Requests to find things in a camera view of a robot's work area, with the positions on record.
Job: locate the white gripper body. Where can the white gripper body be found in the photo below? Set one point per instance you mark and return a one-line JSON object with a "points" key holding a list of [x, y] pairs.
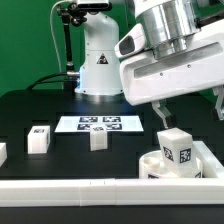
{"points": [[199, 67]]}

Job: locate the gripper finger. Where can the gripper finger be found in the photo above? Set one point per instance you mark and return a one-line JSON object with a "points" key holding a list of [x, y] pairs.
{"points": [[160, 108], [219, 106]]}

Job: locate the white round stool seat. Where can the white round stool seat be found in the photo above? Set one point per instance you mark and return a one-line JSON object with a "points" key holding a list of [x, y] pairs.
{"points": [[151, 166]]}

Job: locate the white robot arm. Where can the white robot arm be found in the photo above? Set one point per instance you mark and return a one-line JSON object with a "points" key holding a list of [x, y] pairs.
{"points": [[169, 52]]}

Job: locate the white sheet with tags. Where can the white sheet with tags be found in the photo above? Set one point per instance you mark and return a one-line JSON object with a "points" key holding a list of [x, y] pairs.
{"points": [[72, 124]]}

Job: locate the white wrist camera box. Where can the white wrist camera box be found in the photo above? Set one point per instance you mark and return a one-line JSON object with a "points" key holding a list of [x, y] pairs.
{"points": [[133, 43]]}

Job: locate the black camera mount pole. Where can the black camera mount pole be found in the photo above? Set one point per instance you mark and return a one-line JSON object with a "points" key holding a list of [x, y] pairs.
{"points": [[70, 15]]}

